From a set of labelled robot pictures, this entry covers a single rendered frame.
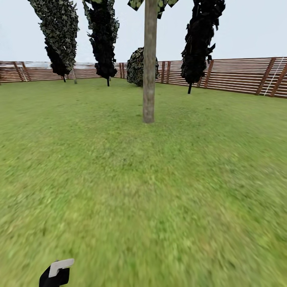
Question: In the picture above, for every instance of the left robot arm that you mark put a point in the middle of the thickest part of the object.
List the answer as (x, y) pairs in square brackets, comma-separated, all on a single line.
[(57, 274)]

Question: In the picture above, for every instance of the bush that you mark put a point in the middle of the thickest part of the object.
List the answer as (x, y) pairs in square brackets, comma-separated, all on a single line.
[(135, 69)]

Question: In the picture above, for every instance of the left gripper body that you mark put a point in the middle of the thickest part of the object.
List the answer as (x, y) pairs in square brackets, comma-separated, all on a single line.
[(61, 278)]

